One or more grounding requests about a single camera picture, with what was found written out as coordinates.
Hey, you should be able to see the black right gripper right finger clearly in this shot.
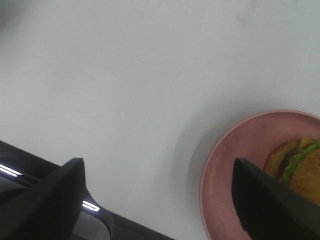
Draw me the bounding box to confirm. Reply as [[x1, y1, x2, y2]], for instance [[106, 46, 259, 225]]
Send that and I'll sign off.
[[231, 158, 320, 240]]

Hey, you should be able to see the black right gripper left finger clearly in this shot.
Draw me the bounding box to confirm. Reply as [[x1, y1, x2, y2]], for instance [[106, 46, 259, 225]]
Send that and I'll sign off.
[[0, 158, 86, 240]]

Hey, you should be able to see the burger with lettuce and cheese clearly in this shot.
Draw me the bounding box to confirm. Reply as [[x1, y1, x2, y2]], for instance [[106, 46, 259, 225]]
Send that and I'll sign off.
[[263, 137, 320, 205]]

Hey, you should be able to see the pink plate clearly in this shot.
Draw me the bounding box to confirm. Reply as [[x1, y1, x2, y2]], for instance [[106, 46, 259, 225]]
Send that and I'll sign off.
[[199, 109, 320, 240]]

